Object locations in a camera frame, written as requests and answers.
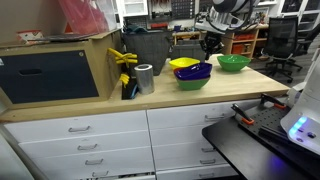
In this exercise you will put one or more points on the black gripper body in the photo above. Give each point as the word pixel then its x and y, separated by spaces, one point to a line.
pixel 211 43

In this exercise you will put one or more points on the blue plastic bowl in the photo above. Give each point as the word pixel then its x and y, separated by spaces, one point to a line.
pixel 193 72

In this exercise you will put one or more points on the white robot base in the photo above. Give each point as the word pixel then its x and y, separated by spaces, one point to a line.
pixel 303 113

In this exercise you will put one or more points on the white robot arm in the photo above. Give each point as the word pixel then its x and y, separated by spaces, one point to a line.
pixel 221 17

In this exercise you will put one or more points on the large green plastic bowl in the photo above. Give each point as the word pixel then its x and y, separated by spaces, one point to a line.
pixel 233 62

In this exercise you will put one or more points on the yellow plastic bowl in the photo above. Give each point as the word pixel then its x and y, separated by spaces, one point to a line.
pixel 182 62

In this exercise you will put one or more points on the grey plastic bin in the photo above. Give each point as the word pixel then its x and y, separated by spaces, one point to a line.
pixel 188 48

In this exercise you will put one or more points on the wooden shelf unit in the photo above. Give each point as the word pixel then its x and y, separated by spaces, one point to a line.
pixel 242 42

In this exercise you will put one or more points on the dark grey fabric basket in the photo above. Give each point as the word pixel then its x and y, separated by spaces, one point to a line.
pixel 150 47

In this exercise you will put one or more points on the black office chair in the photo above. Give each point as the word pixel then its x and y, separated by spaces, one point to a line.
pixel 281 45

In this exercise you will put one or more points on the silver metal cylinder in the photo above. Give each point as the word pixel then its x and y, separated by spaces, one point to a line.
pixel 144 77

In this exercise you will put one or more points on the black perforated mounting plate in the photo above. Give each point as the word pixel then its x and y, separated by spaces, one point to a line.
pixel 265 126

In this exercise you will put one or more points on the white drawer cabinet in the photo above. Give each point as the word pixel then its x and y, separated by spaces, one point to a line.
pixel 157 144

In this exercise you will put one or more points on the clear pink plastic container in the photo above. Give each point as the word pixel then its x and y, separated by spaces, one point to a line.
pixel 89 16

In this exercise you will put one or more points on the cardboard box with black panel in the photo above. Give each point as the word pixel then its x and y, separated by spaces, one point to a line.
pixel 59 73

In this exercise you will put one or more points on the orange handled black clamp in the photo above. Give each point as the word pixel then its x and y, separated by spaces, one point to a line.
pixel 245 118

